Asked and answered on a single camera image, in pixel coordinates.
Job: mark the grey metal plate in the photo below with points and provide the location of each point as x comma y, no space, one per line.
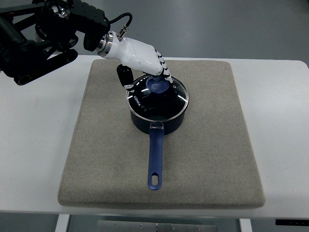
128,226

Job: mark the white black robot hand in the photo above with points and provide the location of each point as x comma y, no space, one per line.
138,56

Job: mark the white table leg right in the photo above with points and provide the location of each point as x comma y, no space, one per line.
245,225

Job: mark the white table leg left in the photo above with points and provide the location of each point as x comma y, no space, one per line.
62,223

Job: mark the dark blue saucepan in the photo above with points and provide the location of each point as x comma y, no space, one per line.
156,131

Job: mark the black table control panel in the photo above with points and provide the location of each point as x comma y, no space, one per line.
291,222

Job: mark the glass pot lid blue knob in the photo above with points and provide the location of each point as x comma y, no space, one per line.
156,99

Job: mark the beige felt mat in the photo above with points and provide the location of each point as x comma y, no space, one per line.
208,162

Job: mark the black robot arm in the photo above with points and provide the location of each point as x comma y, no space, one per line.
38,38

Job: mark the white table leg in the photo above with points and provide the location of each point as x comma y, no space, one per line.
245,225
62,223

